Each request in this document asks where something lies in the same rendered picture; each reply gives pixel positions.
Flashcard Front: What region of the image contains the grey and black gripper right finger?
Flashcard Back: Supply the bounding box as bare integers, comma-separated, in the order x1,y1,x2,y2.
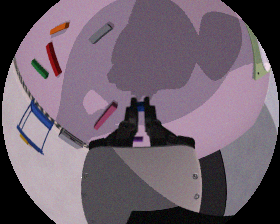
144,97,195,149

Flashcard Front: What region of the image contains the red rod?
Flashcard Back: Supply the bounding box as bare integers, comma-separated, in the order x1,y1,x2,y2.
46,42,62,77

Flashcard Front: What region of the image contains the orange rod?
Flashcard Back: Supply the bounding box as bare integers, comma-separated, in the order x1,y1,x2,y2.
50,22,70,35

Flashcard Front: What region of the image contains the purple rod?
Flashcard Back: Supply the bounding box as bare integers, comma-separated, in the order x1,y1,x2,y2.
133,137,143,142

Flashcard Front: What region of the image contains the pink rod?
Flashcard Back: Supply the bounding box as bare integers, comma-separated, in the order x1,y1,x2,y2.
94,102,118,130

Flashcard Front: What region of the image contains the green rod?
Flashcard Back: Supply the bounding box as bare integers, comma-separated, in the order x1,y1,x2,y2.
31,59,49,79

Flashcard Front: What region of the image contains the grey rod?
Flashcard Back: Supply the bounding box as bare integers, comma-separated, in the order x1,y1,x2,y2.
88,23,113,44

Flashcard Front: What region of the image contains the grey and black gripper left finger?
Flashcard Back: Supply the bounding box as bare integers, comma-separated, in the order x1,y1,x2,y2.
89,97,138,150

